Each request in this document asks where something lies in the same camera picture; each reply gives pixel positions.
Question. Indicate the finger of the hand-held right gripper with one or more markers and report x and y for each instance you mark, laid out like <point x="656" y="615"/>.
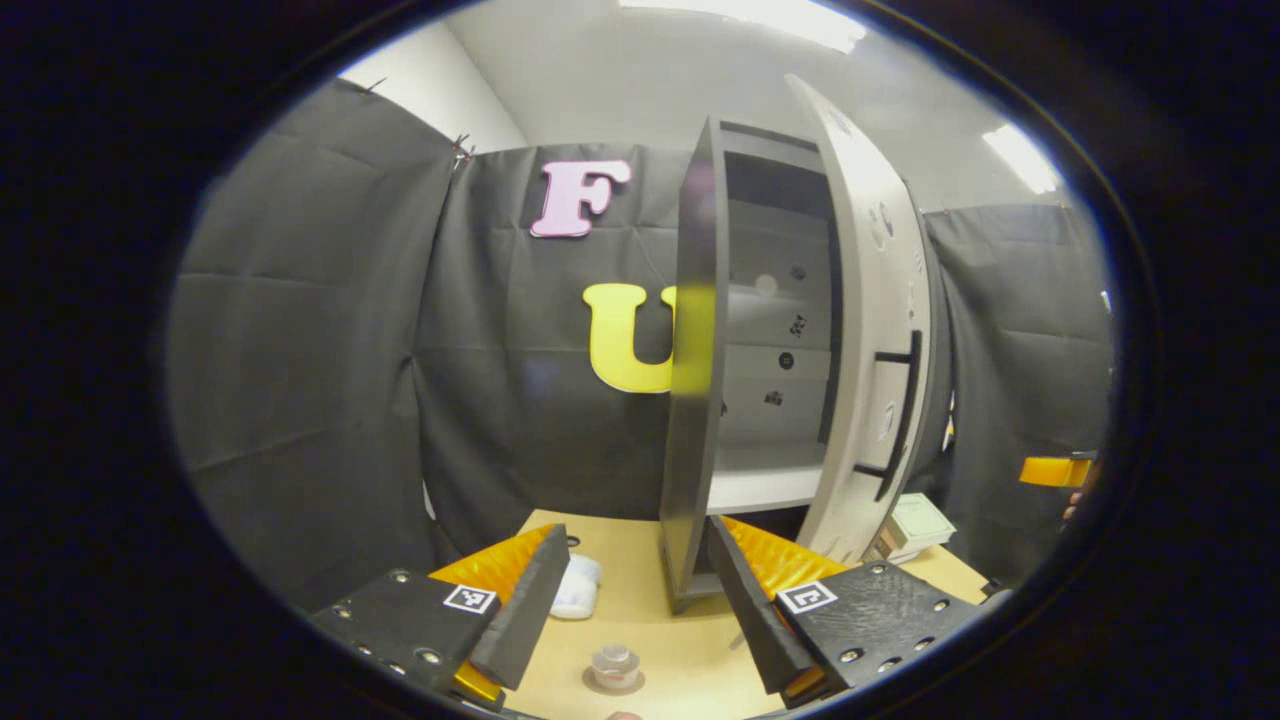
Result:
<point x="1055" y="471"/>

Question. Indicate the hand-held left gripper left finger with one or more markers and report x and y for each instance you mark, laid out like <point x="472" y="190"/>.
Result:
<point x="525" y="620"/>

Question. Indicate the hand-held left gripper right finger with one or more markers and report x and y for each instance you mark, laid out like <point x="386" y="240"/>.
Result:
<point x="750" y="620"/>

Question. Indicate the round brown coaster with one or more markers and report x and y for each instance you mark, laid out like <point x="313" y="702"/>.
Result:
<point x="589" y="684"/>

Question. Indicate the small clear bottle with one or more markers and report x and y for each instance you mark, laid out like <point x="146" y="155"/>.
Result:
<point x="614" y="665"/>

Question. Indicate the dark grey cabinet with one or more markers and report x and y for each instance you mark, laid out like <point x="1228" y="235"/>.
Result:
<point x="690" y="450"/>

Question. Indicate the grey cabinet door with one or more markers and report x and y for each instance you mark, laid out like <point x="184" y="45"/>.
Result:
<point x="860" y="300"/>

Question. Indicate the white crumpled cloth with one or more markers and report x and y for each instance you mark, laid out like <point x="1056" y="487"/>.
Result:
<point x="577" y="590"/>

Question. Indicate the rectangular ceiling light panel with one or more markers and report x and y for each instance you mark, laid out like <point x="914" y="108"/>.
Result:
<point x="1022" y="158"/>

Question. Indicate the black backdrop cloth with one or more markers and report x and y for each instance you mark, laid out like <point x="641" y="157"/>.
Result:
<point x="330" y="350"/>

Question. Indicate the large ceiling light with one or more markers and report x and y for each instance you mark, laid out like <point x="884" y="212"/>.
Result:
<point x="760" y="18"/>

